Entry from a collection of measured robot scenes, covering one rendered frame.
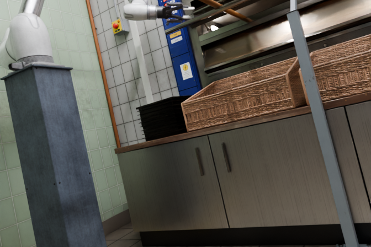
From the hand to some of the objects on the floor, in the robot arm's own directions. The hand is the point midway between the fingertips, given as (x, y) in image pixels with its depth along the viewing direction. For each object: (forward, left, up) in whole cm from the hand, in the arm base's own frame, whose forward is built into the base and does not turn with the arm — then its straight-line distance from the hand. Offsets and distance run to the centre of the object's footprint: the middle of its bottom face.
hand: (189, 12), depth 203 cm
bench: (+74, -22, -131) cm, 152 cm away
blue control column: (-10, +106, -131) cm, 169 cm away
